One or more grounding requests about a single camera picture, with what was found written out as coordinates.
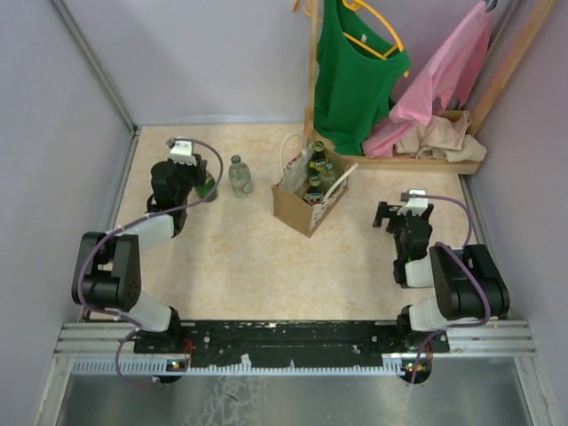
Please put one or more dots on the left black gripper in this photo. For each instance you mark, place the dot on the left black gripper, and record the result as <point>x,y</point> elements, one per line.
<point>199,169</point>

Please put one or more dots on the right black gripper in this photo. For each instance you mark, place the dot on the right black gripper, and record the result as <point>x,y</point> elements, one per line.
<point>386,210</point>

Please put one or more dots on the green glass bottle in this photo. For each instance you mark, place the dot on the green glass bottle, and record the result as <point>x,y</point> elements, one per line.
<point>207,190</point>

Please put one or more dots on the clear glass bottle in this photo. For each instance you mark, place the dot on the clear glass bottle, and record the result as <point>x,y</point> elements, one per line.
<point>240,177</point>

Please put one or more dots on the green bottle dark label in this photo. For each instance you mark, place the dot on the green bottle dark label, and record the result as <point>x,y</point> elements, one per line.
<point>313,194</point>

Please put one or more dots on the green bottle yellow label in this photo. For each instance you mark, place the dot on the green bottle yellow label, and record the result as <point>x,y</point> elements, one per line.
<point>318,160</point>

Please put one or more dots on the clear bottle green cap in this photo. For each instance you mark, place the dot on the clear bottle green cap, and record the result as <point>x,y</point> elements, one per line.
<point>327,177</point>

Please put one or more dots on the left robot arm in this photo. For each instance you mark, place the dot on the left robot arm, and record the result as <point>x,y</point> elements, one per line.
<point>108,269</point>

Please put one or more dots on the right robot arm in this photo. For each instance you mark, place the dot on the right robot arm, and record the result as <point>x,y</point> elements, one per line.
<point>468,287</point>

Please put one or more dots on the wooden clothes rack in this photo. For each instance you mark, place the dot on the wooden clothes rack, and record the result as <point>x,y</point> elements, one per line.
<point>522,32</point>

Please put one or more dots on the beige cloth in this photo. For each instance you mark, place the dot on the beige cloth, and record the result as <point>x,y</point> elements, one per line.
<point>445,137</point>

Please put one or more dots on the pink shirt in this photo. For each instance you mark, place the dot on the pink shirt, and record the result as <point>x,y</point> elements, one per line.
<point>449,74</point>

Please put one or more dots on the green tank top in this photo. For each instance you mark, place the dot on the green tank top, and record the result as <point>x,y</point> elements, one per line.
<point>357,72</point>

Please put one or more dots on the yellow hanger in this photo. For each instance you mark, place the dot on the yellow hanger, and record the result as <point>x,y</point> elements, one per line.
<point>377,31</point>

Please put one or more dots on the orange hanger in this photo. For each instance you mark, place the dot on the orange hanger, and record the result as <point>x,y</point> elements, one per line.
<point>302,5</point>

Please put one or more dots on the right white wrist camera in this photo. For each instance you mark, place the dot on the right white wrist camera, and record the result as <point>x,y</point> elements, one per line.
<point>414,201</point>

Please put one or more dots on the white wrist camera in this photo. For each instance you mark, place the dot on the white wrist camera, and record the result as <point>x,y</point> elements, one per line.
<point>414,201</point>
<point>181,151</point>

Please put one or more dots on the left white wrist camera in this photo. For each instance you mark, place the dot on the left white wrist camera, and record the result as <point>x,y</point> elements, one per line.
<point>181,151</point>

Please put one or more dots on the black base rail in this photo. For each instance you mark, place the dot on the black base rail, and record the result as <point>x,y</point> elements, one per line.
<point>278,344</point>

